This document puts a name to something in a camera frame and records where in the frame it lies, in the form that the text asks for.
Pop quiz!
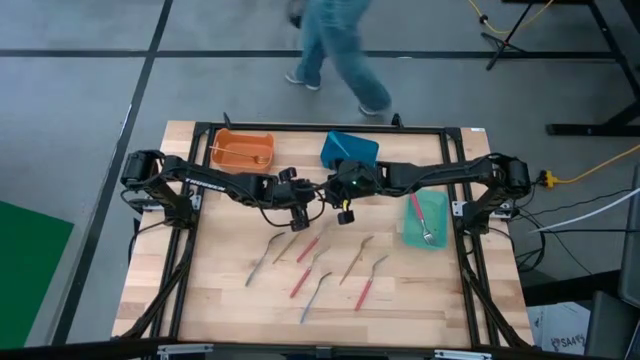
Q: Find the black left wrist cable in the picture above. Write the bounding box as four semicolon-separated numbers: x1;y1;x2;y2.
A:
257;197;329;229

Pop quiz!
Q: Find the gold fork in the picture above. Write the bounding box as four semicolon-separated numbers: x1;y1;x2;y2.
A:
208;144;270;165
271;232;302;265

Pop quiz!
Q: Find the dark grey box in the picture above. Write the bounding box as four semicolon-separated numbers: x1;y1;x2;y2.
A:
583;289;640;360

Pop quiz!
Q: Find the orange plastic bin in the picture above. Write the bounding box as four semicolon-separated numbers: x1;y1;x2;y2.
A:
209;128;276;175

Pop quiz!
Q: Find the thin yellow floor cable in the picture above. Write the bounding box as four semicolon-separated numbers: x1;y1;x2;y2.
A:
467;0;556;36

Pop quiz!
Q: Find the black aluminium table frame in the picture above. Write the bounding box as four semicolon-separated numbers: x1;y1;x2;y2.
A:
112;112;534;351

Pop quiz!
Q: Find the gold fork held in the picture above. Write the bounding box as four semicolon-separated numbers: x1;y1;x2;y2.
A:
208;144;270;165

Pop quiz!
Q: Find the green board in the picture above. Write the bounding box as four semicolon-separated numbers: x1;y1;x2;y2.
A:
0;199;76;351

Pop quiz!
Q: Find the black desk frame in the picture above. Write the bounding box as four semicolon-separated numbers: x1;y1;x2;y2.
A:
502;0;640;137

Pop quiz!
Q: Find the blue-handled black fork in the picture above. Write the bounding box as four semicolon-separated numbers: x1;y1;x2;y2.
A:
299;270;333;325
244;230;287;288

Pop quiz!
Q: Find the black floor cable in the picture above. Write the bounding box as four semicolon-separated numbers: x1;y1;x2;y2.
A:
537;227;640;235
517;188;632;216

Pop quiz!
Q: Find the yellow extension cord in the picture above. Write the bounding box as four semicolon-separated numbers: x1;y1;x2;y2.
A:
538;143;640;189

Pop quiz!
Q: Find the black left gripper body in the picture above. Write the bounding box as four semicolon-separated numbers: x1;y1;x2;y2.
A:
272;177;308;209

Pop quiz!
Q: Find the person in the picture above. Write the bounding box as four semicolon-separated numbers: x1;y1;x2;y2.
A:
284;0;394;119

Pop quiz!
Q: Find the white printed box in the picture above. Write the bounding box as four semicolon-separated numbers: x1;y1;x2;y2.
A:
525;301;592;357

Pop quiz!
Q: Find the teal green plastic bin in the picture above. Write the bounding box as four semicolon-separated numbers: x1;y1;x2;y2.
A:
402;188;450;250

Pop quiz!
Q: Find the white cable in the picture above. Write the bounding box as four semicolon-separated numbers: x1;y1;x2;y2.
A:
529;187;640;235

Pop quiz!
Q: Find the blue plastic bin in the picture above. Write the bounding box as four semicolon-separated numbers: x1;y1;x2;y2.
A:
320;130;380;171

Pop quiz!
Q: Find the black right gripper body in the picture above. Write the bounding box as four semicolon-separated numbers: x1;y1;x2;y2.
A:
329;162;382;201

